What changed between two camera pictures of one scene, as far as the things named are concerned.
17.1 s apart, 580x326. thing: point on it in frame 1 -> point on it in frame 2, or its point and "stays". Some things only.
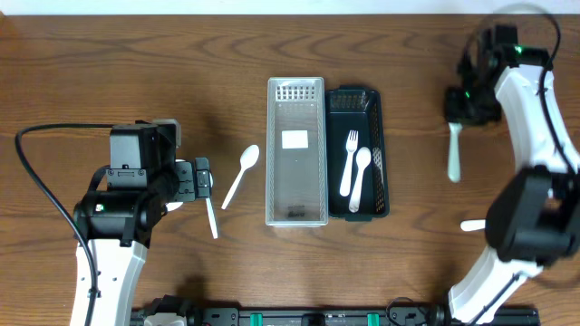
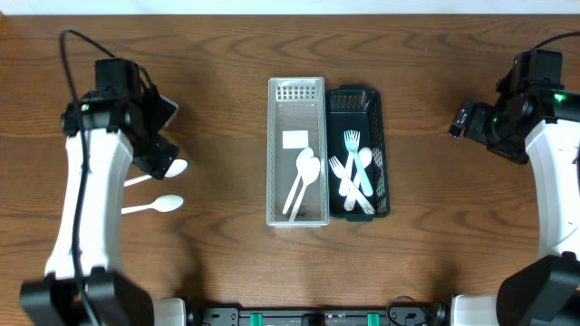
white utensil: [472, 225] -> [339, 169]
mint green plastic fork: [454, 154] -> [352, 140]
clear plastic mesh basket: [296, 171] stays
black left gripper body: [186, 189] -> [153, 159]
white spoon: [248, 157] -> [304, 154]
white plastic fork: [352, 145] stays
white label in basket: [294, 139] stays
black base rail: [400, 314] stays
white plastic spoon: [363, 157] stays
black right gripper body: [472, 103] -> [483, 127]
